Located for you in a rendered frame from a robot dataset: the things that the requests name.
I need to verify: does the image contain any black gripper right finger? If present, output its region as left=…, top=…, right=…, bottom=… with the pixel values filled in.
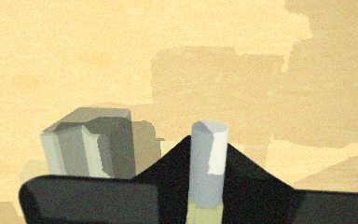
left=221, top=142, right=358, bottom=224

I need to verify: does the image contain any white cylinder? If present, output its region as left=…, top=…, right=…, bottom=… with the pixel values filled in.
left=187, top=120, right=228, bottom=224

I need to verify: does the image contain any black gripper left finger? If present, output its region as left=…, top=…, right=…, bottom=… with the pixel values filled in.
left=18, top=135, right=191, bottom=224

